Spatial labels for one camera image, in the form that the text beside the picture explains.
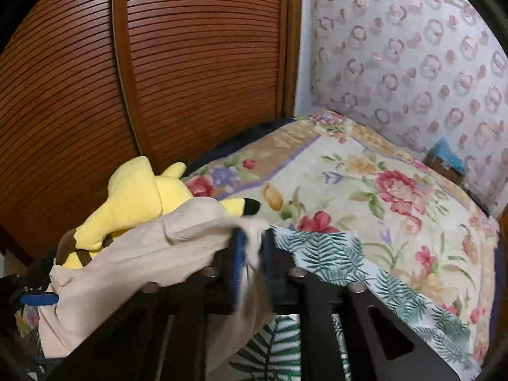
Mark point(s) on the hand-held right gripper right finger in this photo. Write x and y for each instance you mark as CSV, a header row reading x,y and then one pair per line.
x,y
274,270

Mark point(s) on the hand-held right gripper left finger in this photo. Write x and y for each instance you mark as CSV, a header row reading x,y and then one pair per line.
x,y
238,264

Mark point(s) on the floral blanket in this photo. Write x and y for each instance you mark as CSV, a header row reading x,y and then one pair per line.
x,y
337,191

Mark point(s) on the peach printed t-shirt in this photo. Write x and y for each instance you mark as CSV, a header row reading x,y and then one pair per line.
x,y
139,254

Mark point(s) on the yellow plush toy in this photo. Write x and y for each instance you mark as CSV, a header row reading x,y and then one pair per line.
x,y
127,199

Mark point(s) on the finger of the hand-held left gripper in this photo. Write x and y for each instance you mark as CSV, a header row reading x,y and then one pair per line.
x,y
39,299

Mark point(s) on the dark blue bed sheet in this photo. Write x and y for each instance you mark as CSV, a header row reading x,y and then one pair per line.
x,y
246,137

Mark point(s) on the brown slatted wooden wardrobe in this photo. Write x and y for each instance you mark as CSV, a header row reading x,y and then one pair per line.
x,y
119,87

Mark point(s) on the leaf print bed cloth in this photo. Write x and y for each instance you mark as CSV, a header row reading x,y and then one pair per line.
x,y
329,254

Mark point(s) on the cardboard box with blue cloth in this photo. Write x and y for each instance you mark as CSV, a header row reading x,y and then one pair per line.
x,y
444,162

